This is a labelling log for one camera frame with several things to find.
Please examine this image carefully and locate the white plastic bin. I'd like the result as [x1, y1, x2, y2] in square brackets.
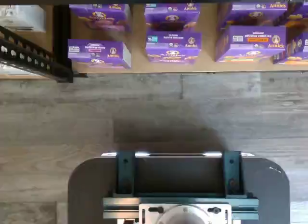
[0, 4, 47, 33]

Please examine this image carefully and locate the black perforated diagonal brace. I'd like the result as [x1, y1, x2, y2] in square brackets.
[0, 25, 73, 83]

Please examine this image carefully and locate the brown shelf board with purple boxes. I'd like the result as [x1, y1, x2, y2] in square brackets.
[69, 3, 308, 73]

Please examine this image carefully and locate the black metal shelf post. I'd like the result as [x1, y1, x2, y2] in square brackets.
[53, 4, 74, 83]

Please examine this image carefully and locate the purple Annie's box pink stripe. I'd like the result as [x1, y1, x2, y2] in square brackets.
[68, 39, 132, 69]

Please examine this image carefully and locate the purple Annie's box orange stripe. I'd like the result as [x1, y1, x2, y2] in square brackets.
[215, 25, 287, 64]

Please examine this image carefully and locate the teal metal bracket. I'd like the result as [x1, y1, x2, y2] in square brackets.
[115, 151, 136, 196]
[222, 151, 244, 196]

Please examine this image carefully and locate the dark grey robot base platform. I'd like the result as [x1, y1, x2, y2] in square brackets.
[68, 151, 291, 224]

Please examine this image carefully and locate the teal aluminium rail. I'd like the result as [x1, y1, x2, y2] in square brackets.
[103, 197, 259, 221]

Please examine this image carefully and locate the purple Annie's mac cheese box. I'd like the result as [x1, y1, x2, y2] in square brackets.
[144, 2, 201, 33]
[218, 2, 287, 30]
[274, 2, 308, 35]
[69, 3, 132, 41]
[272, 32, 308, 65]
[145, 31, 203, 65]

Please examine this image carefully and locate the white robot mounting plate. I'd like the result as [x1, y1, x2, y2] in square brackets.
[139, 202, 232, 224]

